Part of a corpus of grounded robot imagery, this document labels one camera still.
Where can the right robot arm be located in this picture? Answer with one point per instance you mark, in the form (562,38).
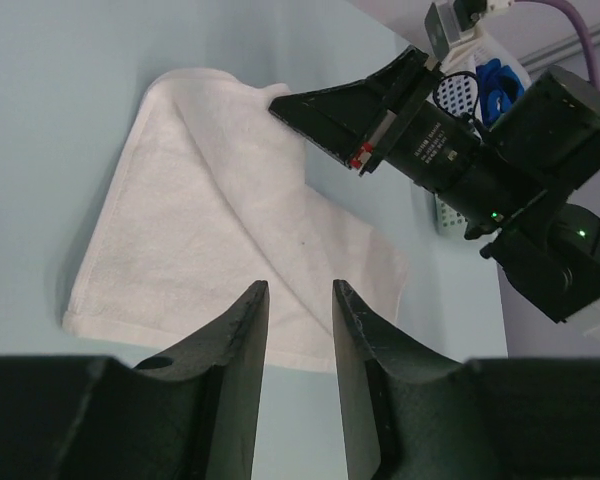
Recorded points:
(511,181)

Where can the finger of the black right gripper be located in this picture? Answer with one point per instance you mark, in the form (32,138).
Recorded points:
(335,119)

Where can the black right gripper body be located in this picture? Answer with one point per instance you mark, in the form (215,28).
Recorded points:
(424,125)

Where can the white basket with towels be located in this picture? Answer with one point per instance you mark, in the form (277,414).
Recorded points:
(458,93)

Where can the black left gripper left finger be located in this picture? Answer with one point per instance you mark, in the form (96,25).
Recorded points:
(188,412)

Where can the right aluminium frame post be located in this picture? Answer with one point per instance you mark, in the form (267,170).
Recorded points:
(558,51)

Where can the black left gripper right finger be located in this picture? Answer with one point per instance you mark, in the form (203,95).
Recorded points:
(409,412)

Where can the white towel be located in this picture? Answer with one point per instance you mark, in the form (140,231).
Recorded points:
(209,196)

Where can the blue towel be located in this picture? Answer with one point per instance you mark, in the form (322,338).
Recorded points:
(498,88)

